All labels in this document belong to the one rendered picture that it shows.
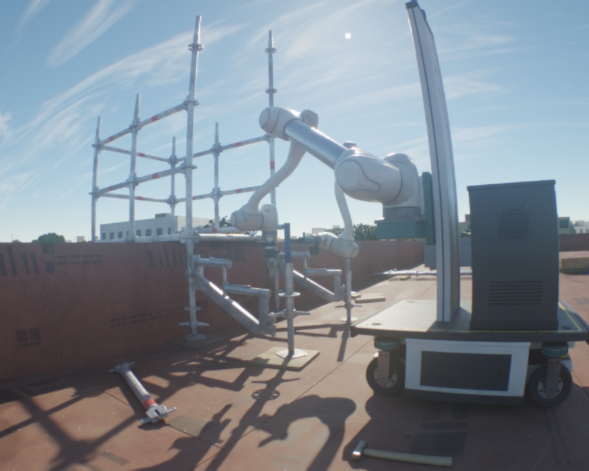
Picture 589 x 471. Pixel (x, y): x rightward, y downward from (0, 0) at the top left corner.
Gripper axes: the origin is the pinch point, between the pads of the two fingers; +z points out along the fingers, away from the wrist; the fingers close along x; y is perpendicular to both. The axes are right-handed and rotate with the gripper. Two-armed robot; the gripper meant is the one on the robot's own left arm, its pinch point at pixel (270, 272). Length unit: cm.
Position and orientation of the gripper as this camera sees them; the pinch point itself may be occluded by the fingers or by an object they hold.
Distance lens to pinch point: 196.8
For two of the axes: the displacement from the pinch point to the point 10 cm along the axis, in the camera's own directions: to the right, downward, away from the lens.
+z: 0.3, 10.0, -0.3
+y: 9.9, -0.3, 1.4
